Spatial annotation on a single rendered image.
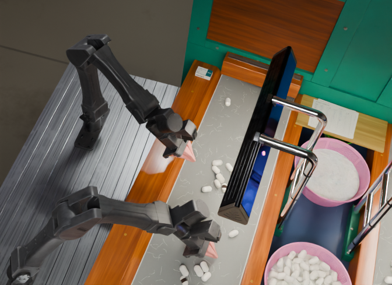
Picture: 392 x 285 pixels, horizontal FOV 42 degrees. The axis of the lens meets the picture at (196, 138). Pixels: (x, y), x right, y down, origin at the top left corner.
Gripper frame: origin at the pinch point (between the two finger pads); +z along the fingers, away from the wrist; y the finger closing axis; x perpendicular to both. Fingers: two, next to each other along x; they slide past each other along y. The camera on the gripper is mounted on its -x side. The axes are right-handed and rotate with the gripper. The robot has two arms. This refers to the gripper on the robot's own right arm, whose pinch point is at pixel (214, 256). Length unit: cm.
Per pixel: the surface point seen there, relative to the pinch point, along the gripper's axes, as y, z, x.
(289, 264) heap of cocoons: 6.7, 18.0, -13.6
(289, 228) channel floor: 22.9, 21.3, -7.2
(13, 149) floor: 52, -35, 130
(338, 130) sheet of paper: 63, 20, -20
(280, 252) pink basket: 9.0, 14.5, -12.0
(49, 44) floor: 126, -50, 142
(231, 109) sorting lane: 59, -8, 9
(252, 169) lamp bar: 10.1, -21.2, -27.6
